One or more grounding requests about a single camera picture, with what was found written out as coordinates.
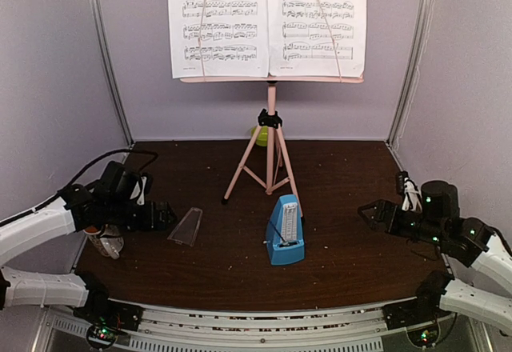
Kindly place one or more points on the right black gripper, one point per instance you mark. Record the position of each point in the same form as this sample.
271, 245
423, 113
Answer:
379, 205

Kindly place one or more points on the clear metronome cover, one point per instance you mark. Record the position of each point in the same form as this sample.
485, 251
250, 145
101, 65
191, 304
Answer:
186, 230

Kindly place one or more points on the sheet music page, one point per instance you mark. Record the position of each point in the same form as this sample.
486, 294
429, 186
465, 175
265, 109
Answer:
218, 38
317, 38

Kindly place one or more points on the blue metronome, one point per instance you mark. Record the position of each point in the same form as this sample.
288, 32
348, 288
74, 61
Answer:
284, 235

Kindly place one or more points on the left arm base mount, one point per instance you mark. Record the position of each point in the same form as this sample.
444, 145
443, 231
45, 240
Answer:
109, 320

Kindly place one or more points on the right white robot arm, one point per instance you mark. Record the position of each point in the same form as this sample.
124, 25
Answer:
430, 213

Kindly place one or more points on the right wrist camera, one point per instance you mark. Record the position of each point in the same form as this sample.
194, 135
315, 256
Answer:
409, 191

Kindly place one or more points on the pink perforated music stand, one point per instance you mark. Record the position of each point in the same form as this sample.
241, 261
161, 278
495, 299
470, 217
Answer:
279, 171

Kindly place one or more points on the green plastic bowl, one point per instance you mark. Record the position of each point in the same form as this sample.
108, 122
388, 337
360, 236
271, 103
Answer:
262, 137

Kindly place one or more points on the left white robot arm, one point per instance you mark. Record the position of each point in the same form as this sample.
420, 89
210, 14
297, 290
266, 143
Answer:
116, 199

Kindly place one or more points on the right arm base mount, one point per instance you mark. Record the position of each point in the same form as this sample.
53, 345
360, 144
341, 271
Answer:
421, 316

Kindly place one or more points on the aluminium front rail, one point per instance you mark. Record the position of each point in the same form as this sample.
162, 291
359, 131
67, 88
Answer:
347, 328

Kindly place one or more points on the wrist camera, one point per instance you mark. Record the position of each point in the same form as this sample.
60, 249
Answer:
142, 187
409, 191

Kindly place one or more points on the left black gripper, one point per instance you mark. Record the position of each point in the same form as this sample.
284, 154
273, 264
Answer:
150, 223

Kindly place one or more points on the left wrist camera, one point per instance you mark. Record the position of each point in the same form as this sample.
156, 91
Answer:
142, 187

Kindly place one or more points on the patterned ceramic mug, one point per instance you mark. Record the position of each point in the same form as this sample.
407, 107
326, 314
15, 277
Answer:
108, 240

